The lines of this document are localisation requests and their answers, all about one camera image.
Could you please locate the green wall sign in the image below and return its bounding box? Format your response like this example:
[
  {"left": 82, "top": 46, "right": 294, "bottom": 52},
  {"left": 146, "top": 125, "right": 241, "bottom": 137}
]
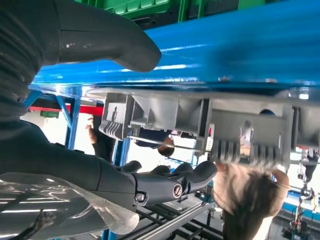
[{"left": 39, "top": 110, "right": 60, "bottom": 119}]

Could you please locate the person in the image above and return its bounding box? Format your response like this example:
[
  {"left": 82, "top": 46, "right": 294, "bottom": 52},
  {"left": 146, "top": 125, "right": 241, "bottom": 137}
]
[
  {"left": 85, "top": 115, "right": 118, "bottom": 164},
  {"left": 212, "top": 161, "right": 291, "bottom": 240},
  {"left": 134, "top": 128, "right": 176, "bottom": 158}
]

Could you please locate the red barrier belt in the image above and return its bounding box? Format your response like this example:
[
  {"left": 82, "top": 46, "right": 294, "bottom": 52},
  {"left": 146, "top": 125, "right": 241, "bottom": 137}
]
[{"left": 29, "top": 105, "right": 104, "bottom": 117}]

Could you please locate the blue metal shelf rack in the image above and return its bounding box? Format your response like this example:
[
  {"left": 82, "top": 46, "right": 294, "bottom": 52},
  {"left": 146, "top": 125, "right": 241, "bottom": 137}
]
[{"left": 21, "top": 0, "right": 320, "bottom": 240}]

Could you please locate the green plastic crate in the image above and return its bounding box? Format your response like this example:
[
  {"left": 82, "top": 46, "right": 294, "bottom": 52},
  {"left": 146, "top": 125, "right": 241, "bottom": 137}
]
[
  {"left": 177, "top": 0, "right": 266, "bottom": 24},
  {"left": 75, "top": 0, "right": 173, "bottom": 20}
]

